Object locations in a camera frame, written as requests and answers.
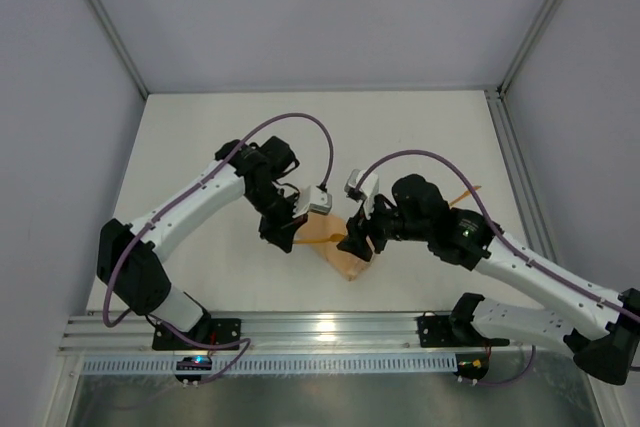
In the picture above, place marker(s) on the left aluminium corner post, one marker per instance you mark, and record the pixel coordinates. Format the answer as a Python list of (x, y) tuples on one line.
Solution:
[(112, 35)]

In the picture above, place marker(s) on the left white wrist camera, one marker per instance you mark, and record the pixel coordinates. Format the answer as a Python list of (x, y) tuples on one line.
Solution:
[(312, 199)]

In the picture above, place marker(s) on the right controller board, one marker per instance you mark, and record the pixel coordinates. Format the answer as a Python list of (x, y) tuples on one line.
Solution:
[(472, 370)]

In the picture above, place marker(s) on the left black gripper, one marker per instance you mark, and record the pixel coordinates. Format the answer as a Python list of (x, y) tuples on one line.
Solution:
[(279, 226)]

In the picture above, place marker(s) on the left controller board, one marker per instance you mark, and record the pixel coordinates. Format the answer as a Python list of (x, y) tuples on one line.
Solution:
[(191, 370)]

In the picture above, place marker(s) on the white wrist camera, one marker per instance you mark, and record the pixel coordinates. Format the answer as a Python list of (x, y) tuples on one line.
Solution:
[(363, 188), (312, 199)]

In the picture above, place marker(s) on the orange plastic fork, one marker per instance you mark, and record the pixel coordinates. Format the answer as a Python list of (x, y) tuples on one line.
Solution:
[(467, 193)]

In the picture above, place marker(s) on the right aluminium side rail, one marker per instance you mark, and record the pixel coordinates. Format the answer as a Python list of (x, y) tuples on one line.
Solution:
[(528, 205)]

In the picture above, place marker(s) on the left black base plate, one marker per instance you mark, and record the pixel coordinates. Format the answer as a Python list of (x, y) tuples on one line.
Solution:
[(222, 332)]

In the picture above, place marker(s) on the peach satin napkin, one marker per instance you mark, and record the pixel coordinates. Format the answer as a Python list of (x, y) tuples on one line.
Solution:
[(347, 265)]

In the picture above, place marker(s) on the aluminium front rail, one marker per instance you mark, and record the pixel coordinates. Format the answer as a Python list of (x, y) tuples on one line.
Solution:
[(324, 333)]

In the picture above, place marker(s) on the aluminium corner post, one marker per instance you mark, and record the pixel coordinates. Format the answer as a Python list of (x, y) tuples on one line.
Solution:
[(533, 36), (112, 35)]

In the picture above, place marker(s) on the right aluminium corner post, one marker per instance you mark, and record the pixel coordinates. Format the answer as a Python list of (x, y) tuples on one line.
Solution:
[(533, 36)]

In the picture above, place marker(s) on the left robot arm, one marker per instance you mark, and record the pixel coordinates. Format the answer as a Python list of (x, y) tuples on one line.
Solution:
[(134, 253)]

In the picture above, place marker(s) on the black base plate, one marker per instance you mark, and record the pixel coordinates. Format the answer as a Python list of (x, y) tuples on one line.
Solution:
[(222, 332), (439, 330)]

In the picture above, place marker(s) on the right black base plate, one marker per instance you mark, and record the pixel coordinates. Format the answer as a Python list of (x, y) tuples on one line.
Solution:
[(439, 330)]

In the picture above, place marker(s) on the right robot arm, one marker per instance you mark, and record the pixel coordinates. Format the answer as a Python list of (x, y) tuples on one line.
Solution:
[(596, 327)]

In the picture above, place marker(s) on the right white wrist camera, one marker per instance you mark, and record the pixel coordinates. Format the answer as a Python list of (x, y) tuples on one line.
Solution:
[(363, 188)]

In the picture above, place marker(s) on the controller board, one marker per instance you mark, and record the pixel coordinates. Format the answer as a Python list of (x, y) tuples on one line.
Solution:
[(191, 370), (472, 370)]

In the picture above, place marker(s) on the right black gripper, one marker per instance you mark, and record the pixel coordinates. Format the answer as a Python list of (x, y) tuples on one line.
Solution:
[(363, 235)]

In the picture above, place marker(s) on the slotted grey cable duct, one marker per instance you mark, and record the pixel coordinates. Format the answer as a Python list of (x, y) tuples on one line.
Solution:
[(272, 364)]

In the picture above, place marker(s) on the orange plastic knife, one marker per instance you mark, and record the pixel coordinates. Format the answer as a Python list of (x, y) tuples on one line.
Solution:
[(315, 240)]

